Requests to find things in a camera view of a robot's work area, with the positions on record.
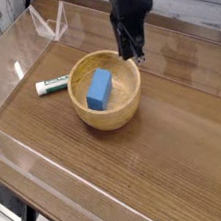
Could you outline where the white green marker tube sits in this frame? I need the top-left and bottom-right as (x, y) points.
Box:
(35, 75), (69, 96)

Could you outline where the brown wooden bowl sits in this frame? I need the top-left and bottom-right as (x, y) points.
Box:
(68, 50), (142, 131)

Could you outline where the blue rectangular block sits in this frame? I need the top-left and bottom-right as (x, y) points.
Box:
(86, 68), (112, 111)

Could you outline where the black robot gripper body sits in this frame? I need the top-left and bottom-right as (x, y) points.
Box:
(106, 0), (164, 50)

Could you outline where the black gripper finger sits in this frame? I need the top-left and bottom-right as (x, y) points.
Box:
(133, 36), (146, 64)
(111, 17), (139, 63)

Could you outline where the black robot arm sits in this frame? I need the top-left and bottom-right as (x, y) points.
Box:
(109, 0), (153, 64)

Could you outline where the clear acrylic corner bracket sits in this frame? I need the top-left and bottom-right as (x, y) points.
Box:
(28, 1), (68, 42)

